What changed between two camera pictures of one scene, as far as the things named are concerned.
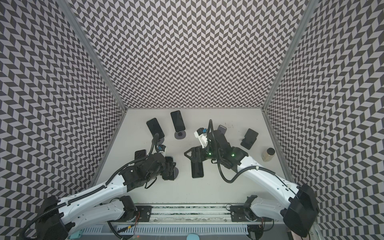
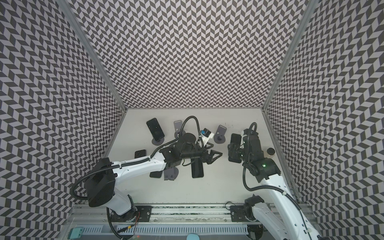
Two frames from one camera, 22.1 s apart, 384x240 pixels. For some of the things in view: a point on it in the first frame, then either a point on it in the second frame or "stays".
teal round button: x=193 y=236 stays
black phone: x=177 y=120 -> x=234 y=155
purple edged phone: x=139 y=154 stays
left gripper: x=169 y=169 -> x=209 y=160
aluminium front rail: x=179 y=214 stays
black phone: x=197 y=169 stays
